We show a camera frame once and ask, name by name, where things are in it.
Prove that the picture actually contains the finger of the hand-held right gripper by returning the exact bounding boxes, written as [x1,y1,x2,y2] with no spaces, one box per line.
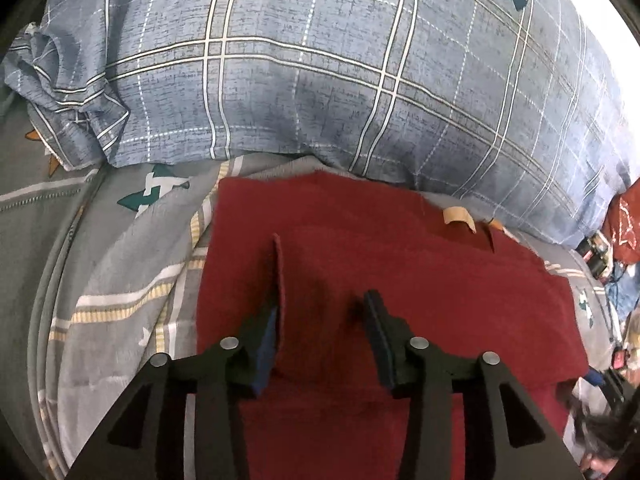
[582,366,632,411]

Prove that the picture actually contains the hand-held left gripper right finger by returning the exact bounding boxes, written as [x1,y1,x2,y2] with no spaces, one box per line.
[363,289,586,480]

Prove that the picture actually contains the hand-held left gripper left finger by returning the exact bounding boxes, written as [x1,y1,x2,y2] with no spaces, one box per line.
[65,304,280,480]

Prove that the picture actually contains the red fleece garment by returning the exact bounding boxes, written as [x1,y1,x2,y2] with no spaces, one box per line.
[195,170,591,480]

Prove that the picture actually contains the dark glass bottle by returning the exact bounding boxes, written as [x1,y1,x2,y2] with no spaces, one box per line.
[575,232,613,281]

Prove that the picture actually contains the red printed bag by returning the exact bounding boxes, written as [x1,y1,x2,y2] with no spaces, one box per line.
[602,177,640,266]

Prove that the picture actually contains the grey patterned bed sheet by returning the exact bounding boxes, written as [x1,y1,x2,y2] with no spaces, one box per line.
[0,85,621,480]

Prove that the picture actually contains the blue plaid pillow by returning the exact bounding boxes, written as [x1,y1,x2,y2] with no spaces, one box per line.
[0,0,640,251]

